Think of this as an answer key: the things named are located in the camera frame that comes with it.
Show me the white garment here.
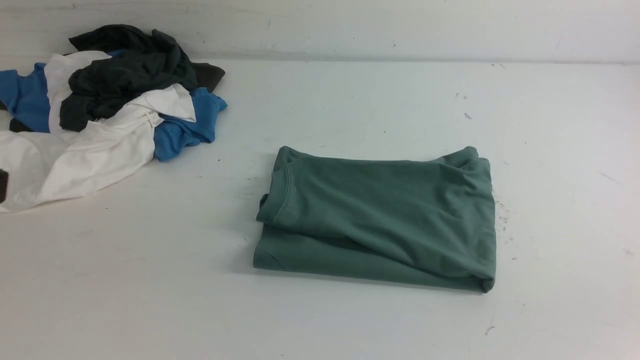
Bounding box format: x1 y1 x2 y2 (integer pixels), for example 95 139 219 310
0 50 198 214

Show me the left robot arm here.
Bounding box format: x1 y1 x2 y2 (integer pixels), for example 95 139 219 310
0 170 9 204

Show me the blue garment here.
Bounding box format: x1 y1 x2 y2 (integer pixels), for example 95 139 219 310
0 49 228 162

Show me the dark grey garment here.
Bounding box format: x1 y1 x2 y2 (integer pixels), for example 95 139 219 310
9 24 226 134

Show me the green long-sleeve top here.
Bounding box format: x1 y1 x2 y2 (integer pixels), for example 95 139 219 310
253 146 498 293

